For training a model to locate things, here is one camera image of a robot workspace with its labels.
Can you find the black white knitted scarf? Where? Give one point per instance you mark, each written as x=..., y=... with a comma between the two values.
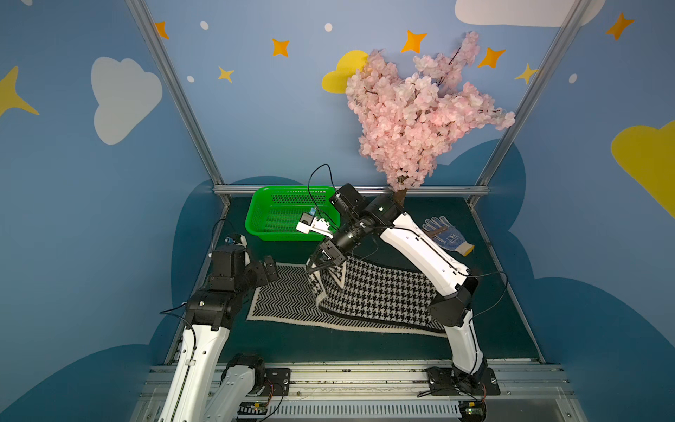
x=357, y=296

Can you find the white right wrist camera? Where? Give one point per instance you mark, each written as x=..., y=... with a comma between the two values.
x=311, y=223

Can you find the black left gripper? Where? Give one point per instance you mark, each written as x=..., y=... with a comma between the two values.
x=266, y=269

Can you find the green plastic basket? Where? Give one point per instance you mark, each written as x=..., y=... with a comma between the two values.
x=275, y=211

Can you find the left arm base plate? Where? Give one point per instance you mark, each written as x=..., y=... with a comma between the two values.
x=276, y=384

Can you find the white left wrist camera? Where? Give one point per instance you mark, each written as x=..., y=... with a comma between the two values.
x=235, y=238

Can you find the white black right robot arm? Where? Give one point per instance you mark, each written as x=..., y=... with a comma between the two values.
x=384, y=218

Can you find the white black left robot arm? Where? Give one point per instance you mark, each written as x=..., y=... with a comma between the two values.
x=210, y=314

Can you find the pink cherry blossom tree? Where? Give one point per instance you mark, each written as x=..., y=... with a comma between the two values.
x=407, y=123

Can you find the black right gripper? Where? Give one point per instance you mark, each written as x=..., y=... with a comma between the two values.
x=330, y=253

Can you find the blue dotted work glove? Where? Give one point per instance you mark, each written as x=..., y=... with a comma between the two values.
x=449, y=238

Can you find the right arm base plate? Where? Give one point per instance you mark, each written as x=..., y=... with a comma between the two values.
x=449, y=381

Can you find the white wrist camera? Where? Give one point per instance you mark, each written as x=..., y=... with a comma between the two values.
x=235, y=238
x=311, y=223

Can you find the aluminium front rail track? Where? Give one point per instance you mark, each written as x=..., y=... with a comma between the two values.
x=329, y=391

